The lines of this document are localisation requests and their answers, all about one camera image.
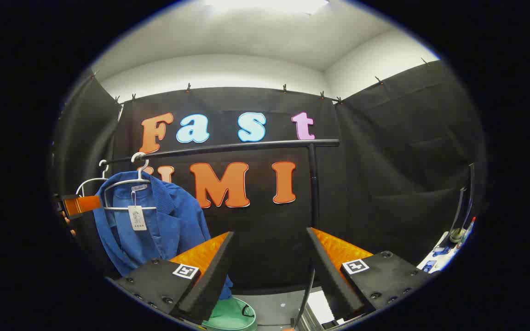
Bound row of backdrop clips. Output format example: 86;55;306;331
91;57;431;104

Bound black metal clothes rack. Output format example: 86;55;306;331
106;139;340;229

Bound white plastic hanger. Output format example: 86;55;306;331
104;153;164;211
75;160;109;198

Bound ceiling light panel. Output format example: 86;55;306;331
203;0;330;15

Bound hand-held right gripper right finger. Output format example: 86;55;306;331
306;227;432;322

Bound black backdrop cloth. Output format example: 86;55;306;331
51;60;486;295

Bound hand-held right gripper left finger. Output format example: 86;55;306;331
115;231;235;325

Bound white blue printed sheet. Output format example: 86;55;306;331
417;232;461;274

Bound blue corduroy jacket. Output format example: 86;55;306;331
92;171;233;300

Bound green laundry hamper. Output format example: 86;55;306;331
202;297;257;331

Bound grey white box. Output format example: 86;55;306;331
303;289;339;329

